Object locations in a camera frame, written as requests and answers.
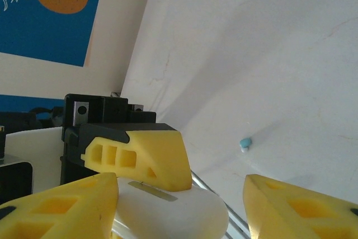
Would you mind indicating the white earbud charging case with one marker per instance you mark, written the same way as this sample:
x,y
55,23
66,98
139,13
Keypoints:
x,y
181,216

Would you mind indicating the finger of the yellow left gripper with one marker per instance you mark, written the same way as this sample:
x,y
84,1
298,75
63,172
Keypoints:
x,y
165,155

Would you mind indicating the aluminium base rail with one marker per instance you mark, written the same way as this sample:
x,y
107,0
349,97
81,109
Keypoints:
x,y
237,222

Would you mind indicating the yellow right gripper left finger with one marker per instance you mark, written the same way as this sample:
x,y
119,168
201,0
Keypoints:
x,y
92,216

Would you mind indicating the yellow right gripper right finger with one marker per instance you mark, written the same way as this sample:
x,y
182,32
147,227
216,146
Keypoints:
x,y
268,211

